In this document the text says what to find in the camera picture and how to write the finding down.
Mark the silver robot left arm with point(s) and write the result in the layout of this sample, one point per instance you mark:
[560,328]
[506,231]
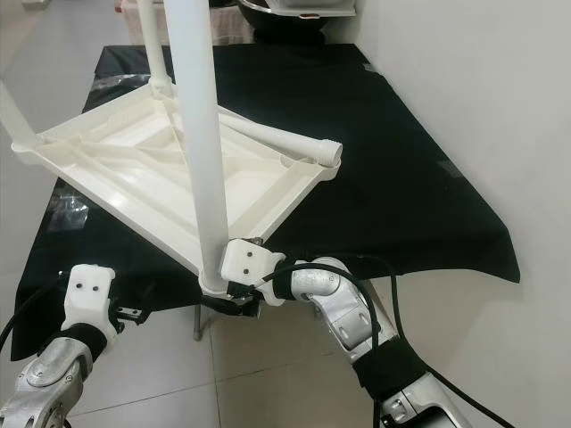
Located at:
[53,383]

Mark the grey metal table leg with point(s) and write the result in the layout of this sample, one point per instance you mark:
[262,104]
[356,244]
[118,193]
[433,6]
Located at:
[199,323]

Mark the large clear tape patch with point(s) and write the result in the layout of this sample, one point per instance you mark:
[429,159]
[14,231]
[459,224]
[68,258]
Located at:
[67,214]

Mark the black table cloth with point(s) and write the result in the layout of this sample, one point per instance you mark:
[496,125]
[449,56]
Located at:
[393,178]

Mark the narrow clear tape strip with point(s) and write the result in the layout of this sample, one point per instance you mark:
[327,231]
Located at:
[120,81]

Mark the small grey tape piece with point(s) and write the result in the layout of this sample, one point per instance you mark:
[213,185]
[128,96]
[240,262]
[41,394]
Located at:
[451,168]

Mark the beige patterned bench cloth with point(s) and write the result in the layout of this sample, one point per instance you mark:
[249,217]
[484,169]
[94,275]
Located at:
[232,27]

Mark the black round bowl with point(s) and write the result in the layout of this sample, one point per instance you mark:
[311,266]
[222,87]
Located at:
[277,27]

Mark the clear plastic storage box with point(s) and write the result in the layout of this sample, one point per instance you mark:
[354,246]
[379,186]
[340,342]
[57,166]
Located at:
[321,7]

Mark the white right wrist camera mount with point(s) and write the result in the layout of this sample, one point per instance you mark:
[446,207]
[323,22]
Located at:
[245,260]

